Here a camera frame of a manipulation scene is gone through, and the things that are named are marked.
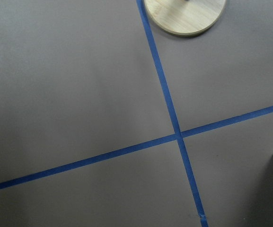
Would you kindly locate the long blue tape strip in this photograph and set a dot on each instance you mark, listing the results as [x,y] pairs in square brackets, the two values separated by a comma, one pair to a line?
[172,113]

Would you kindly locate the crossing blue tape strip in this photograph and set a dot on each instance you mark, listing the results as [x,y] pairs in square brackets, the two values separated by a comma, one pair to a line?
[134,148]

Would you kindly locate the round wooden stand base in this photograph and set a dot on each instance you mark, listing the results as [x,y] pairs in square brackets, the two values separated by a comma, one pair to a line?
[185,17]

